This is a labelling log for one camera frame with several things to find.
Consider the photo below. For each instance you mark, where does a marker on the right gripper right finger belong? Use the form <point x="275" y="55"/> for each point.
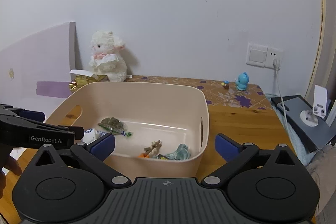
<point x="238" y="158"/>

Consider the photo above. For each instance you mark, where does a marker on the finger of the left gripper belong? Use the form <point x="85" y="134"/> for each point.
<point x="22" y="132"/>
<point x="28" y="114"/>

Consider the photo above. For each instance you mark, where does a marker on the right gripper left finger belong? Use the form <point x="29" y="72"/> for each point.
<point x="91" y="157"/>

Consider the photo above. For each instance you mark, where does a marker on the blue white patterned box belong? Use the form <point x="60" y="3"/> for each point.
<point x="92" y="135"/>

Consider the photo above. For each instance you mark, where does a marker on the orange fuzzy scrunchie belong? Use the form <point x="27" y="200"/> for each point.
<point x="144" y="155"/>

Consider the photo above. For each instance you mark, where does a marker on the person's left hand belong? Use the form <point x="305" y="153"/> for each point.
<point x="9" y="163"/>

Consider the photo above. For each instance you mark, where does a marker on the green wrapped candy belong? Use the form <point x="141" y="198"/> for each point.
<point x="115" y="126"/>

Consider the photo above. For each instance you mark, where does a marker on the brown floral table mat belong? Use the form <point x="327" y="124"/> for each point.
<point x="215" y="93"/>

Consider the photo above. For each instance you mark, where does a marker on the blue cartoon figurine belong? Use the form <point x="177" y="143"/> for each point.
<point x="242" y="81"/>

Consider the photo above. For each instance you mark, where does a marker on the tiny mushroom figurine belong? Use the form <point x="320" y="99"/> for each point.
<point x="226" y="84"/>

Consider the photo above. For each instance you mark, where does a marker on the beige plastic storage bin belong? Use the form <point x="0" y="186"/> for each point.
<point x="173" y="114"/>

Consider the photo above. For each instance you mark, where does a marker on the gold foil snack box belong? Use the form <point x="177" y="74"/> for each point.
<point x="81" y="78"/>

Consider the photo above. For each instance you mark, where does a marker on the white phone stand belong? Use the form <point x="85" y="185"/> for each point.
<point x="319" y="109"/>

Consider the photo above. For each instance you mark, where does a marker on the white plush lamb toy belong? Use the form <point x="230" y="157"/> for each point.
<point x="105" y="56"/>

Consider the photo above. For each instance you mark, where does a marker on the white wall switch socket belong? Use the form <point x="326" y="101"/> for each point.
<point x="263" y="56"/>

